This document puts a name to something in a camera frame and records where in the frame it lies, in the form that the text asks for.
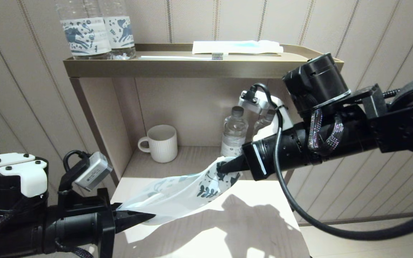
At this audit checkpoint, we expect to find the white floral zip pouch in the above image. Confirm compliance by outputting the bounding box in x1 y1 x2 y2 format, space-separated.
117 157 241 226

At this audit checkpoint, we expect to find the small clear water bottle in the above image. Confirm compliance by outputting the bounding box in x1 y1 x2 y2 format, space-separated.
221 106 249 158
253 109 277 138

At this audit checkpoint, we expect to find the white ribbed mug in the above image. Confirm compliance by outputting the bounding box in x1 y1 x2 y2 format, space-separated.
138 125 178 164

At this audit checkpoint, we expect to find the brown metal shelf tray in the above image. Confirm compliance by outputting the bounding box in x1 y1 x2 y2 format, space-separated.
62 44 345 78

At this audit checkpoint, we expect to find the beige wooden shelf cabinet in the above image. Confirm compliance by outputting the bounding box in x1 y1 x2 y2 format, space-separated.
70 77 336 183

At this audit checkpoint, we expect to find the white wrapped blue toothbrush pack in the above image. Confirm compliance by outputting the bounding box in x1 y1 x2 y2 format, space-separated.
192 40 284 55

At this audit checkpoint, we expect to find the white toothbrush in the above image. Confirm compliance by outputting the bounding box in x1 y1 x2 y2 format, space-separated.
138 53 224 60

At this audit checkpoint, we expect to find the large bottle blue deer label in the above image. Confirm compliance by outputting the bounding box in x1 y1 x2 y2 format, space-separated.
97 0 136 59
54 0 113 60

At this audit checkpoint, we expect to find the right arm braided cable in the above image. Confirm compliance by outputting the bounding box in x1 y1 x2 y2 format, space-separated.
308 109 344 156

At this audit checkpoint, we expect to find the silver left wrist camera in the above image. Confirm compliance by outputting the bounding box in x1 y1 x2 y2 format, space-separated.
60 151 114 192

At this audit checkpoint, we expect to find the black left camera cable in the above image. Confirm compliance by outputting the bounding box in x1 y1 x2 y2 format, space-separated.
63 150 90 172

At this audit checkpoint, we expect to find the black camera cable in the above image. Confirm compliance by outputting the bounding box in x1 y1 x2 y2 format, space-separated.
251 83 413 240
63 150 90 172

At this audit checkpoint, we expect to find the black right camera cable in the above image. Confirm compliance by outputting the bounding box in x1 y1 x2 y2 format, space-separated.
251 83 413 240

